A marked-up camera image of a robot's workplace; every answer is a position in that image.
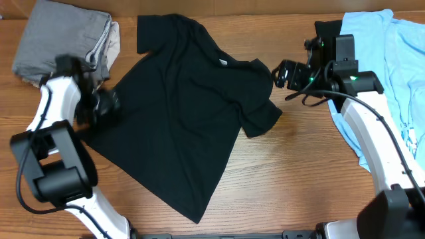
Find black t-shirt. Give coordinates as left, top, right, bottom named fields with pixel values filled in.
left=79, top=14, right=281, bottom=223

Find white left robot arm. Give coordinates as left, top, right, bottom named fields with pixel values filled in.
left=10, top=54, right=139, bottom=238

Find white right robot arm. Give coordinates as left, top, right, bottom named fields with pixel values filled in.
left=272, top=35, right=424, bottom=238

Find black garment under blue shirt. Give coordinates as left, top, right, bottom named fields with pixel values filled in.
left=314, top=20, right=342, bottom=45

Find beige folded garment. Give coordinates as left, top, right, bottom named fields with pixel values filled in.
left=12, top=19, right=121, bottom=88

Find grey folded trousers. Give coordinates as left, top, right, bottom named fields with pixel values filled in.
left=12, top=1, right=112, bottom=83

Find light blue t-shirt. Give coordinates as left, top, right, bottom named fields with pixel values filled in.
left=340, top=9, right=424, bottom=166

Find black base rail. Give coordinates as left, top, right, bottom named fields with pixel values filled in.
left=139, top=230, right=323, bottom=239

